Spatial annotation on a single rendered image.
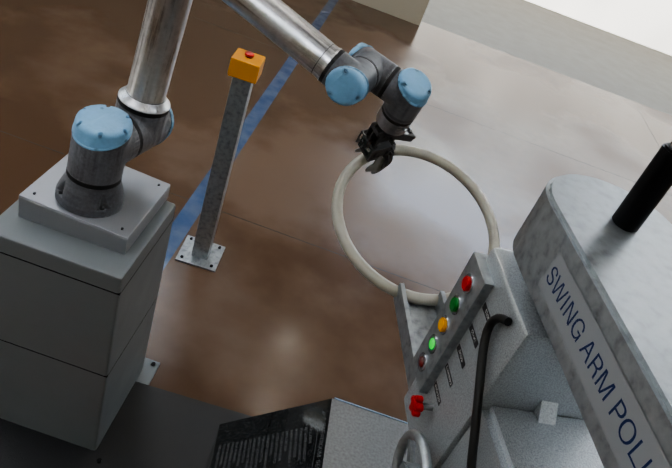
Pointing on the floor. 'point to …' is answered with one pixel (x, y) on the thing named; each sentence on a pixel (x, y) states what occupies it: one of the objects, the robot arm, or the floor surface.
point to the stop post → (222, 163)
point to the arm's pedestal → (75, 325)
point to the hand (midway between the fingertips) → (371, 163)
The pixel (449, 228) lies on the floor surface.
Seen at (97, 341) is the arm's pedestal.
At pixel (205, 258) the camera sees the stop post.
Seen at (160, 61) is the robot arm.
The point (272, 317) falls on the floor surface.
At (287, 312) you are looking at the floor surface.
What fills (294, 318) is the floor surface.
